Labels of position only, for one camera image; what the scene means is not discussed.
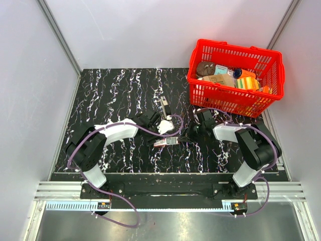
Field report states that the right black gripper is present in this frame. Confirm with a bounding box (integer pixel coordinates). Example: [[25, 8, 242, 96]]
[[177, 119, 205, 144]]

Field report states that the staple box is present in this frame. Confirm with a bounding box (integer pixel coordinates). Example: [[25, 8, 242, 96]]
[[153, 137, 179, 147]]

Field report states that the black grey stapler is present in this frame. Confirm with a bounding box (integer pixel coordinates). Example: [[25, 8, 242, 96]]
[[160, 96, 172, 118]]

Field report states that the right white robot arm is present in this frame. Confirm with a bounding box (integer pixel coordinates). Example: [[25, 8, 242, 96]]
[[178, 108, 282, 199]]

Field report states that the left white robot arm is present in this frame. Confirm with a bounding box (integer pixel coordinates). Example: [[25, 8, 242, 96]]
[[65, 110, 161, 199]]

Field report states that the brown cardboard box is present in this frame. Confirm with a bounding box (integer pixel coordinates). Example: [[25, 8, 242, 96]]
[[202, 74, 235, 87]]

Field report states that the brown round object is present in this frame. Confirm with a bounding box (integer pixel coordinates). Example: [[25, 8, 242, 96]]
[[196, 61, 215, 78]]

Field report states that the teal white card box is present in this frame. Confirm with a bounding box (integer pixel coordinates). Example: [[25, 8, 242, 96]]
[[214, 64, 228, 75]]

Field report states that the yellow green sponge pack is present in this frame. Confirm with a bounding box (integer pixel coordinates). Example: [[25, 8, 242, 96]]
[[236, 77, 260, 90]]

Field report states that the orange bottle blue cap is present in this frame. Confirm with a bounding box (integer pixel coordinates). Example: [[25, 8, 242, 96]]
[[233, 68, 256, 79]]

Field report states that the orange snack packet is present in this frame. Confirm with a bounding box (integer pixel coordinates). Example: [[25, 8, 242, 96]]
[[257, 85, 272, 94]]

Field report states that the red plastic basket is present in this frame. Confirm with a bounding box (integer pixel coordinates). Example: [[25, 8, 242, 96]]
[[187, 39, 285, 117]]

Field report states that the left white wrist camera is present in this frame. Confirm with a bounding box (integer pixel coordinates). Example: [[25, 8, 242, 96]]
[[157, 119, 174, 135]]

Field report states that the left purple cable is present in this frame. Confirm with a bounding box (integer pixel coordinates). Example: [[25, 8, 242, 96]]
[[67, 114, 184, 228]]

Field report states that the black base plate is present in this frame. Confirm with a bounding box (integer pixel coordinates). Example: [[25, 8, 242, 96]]
[[50, 172, 258, 204]]

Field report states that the aluminium rail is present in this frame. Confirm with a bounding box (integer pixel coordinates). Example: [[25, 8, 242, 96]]
[[35, 182, 305, 212]]

